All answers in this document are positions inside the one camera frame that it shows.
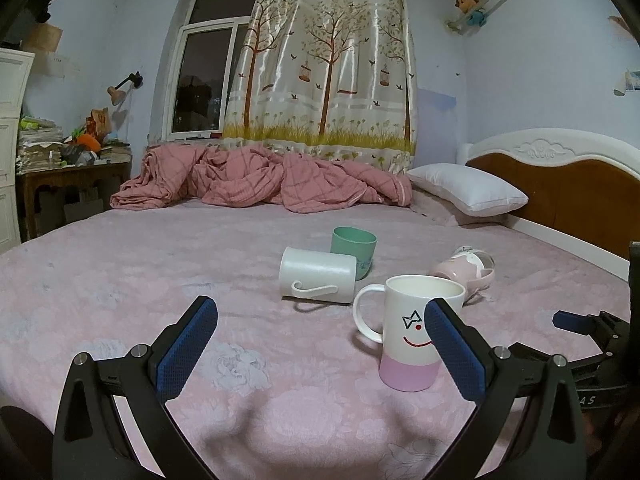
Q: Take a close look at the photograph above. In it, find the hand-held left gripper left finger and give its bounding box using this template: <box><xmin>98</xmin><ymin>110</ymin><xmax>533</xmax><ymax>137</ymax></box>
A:
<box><xmin>52</xmin><ymin>296</ymin><xmax>219</xmax><ymax>480</ymax></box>

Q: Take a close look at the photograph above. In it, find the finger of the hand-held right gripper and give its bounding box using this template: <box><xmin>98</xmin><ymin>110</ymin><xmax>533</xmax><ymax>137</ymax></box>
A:
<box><xmin>552</xmin><ymin>311</ymin><xmax>628</xmax><ymax>358</ymax></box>

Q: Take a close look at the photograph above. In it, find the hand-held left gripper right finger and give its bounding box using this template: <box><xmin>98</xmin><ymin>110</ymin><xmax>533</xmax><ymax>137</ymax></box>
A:
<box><xmin>424</xmin><ymin>297</ymin><xmax>588</xmax><ymax>480</ymax></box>

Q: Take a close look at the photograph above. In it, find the pink patterned cup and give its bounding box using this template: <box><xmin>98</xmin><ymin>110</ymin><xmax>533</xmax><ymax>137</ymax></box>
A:
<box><xmin>429</xmin><ymin>245</ymin><xmax>496</xmax><ymax>306</ymax></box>

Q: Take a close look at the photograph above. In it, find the plain white cup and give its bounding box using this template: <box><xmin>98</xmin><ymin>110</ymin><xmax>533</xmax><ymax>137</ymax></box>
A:
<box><xmin>279</xmin><ymin>246</ymin><xmax>358</xmax><ymax>305</ymax></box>

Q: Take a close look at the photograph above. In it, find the green cup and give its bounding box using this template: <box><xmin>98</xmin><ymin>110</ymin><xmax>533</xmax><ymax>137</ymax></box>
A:
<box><xmin>330</xmin><ymin>227</ymin><xmax>378</xmax><ymax>281</ymax></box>

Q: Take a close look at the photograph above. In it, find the white pink smiley mug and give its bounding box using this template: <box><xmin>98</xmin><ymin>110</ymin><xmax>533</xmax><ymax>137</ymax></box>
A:
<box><xmin>353</xmin><ymin>275</ymin><xmax>467</xmax><ymax>392</ymax></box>

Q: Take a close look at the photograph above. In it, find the pink bed sheet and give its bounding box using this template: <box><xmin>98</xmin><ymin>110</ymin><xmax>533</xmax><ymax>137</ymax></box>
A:
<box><xmin>0</xmin><ymin>195</ymin><xmax>640</xmax><ymax>480</ymax></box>

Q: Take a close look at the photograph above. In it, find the white wooden headboard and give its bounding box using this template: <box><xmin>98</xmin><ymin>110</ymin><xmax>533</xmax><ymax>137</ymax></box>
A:
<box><xmin>456</xmin><ymin>128</ymin><xmax>640</xmax><ymax>281</ymax></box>

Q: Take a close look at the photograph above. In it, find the pink pillow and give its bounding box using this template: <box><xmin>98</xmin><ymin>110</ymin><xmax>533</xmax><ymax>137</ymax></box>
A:
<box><xmin>410</xmin><ymin>191</ymin><xmax>507</xmax><ymax>227</ymax></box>

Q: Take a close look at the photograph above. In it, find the white pillow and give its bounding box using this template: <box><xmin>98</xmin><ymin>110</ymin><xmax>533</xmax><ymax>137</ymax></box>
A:
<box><xmin>406</xmin><ymin>163</ymin><xmax>529</xmax><ymax>218</ymax></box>

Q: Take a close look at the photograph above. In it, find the pink checked quilt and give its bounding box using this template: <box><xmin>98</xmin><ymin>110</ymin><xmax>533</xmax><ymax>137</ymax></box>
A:
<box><xmin>110</xmin><ymin>143</ymin><xmax>413</xmax><ymax>215</ymax></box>

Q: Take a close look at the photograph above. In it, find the dark wooden desk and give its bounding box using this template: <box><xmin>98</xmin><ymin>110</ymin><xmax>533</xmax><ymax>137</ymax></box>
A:
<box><xmin>19</xmin><ymin>159</ymin><xmax>133</xmax><ymax>241</ymax></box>

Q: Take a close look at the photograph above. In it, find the orange plush toy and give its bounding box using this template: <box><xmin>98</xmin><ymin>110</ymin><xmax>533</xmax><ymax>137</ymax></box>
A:
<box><xmin>74</xmin><ymin>130</ymin><xmax>102</xmax><ymax>152</ymax></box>

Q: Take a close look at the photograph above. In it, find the stack of papers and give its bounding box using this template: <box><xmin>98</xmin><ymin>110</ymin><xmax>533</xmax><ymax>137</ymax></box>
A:
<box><xmin>16</xmin><ymin>116</ymin><xmax>67</xmax><ymax>171</ymax></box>

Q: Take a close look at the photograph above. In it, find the white cabinet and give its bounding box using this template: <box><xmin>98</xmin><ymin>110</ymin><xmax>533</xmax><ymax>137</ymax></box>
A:
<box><xmin>0</xmin><ymin>47</ymin><xmax>36</xmax><ymax>255</ymax></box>

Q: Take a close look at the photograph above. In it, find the white framed window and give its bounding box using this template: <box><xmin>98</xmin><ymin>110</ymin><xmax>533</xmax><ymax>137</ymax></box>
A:
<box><xmin>161</xmin><ymin>0</ymin><xmax>271</xmax><ymax>142</ymax></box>

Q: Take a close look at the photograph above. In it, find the tree print curtain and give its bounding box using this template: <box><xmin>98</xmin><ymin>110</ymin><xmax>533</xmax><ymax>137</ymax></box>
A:
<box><xmin>220</xmin><ymin>0</ymin><xmax>419</xmax><ymax>170</ymax></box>

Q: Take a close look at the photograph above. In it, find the cardboard box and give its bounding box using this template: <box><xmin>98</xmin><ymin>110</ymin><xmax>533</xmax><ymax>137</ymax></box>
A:
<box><xmin>24</xmin><ymin>22</ymin><xmax>64</xmax><ymax>53</ymax></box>

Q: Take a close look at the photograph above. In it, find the small wall picture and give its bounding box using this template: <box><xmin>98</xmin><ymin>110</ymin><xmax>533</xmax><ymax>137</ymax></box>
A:
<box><xmin>613</xmin><ymin>68</ymin><xmax>640</xmax><ymax>97</ymax></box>

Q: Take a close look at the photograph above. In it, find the wall lamp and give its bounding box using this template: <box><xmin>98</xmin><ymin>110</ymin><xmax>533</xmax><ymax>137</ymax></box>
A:
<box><xmin>106</xmin><ymin>71</ymin><xmax>144</xmax><ymax>107</ymax></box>

